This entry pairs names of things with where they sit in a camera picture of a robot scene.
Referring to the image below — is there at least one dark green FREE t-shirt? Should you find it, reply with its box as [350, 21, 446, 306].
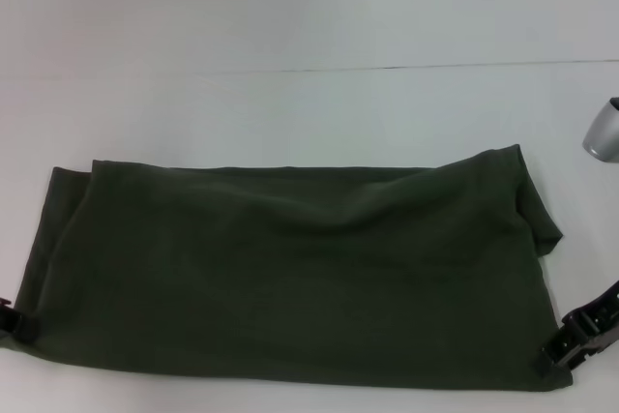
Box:
[0, 143, 575, 394]

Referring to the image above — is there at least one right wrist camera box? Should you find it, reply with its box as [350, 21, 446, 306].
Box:
[581, 97, 619, 164]

